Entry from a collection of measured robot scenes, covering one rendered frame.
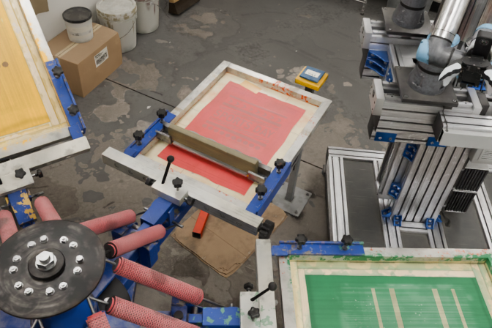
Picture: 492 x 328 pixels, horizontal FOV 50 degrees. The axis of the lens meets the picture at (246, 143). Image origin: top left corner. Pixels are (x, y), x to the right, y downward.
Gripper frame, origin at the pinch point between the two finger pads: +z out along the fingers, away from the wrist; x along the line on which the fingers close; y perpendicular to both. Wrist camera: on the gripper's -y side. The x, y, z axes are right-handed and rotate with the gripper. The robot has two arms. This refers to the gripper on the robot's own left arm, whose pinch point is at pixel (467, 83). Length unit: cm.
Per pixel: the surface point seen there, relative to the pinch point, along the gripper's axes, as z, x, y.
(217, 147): 3, 84, 51
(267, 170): 0, 63, 58
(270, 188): 6, 59, 60
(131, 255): 58, 85, 55
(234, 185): 8, 74, 63
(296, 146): -21, 61, 61
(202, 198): 27, 76, 54
